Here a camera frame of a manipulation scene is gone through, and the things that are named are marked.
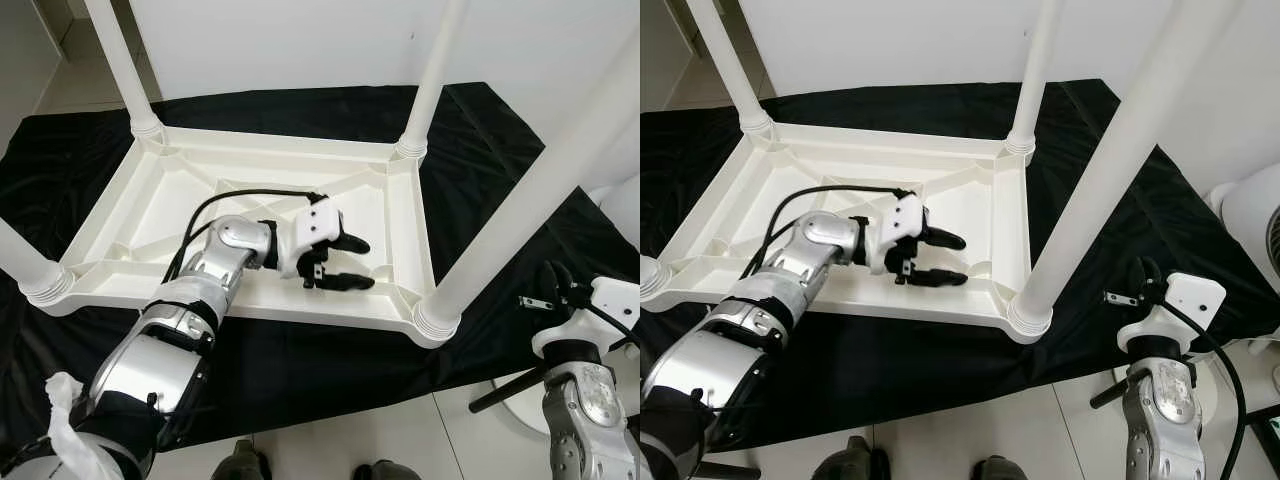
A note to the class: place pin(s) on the black table cloth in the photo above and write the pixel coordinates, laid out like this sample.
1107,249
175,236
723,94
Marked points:
300,100
900,100

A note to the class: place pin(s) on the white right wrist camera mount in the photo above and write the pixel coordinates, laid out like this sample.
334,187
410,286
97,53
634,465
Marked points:
1190,295
610,300

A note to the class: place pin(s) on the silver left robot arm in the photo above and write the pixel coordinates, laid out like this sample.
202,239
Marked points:
780,275
190,280

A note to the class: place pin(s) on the white plastic table top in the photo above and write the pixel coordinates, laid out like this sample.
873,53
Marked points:
150,210
760,210

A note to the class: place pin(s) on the black metal frame bar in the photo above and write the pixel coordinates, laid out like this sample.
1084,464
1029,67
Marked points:
1115,390
505,390

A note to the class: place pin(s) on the white electric fan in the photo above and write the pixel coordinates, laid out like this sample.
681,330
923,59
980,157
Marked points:
1250,220
622,205

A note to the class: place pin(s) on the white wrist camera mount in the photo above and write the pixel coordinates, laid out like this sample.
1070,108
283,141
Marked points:
1190,295
900,222
610,300
315,225

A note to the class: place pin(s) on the white crumpled plastic sheet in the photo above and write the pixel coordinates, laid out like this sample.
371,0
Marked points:
75,430

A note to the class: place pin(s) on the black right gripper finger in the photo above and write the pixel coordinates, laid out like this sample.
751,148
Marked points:
1146,276
558,280

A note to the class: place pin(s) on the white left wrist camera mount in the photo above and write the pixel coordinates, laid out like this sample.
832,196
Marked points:
900,222
315,225

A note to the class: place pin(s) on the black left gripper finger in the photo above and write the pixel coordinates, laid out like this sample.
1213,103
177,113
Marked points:
348,282
945,238
353,242
938,278

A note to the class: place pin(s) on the grey robot right leg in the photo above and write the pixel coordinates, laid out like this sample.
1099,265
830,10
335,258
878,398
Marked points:
1000,470
388,471

